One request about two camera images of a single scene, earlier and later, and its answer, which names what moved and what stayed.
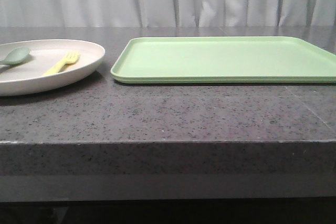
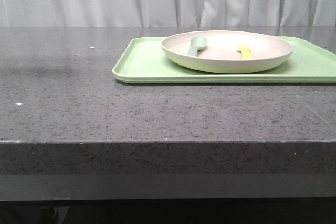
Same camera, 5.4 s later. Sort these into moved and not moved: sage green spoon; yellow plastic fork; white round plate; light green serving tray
Moved: sage green spoon; white round plate; yellow plastic fork
Not moved: light green serving tray
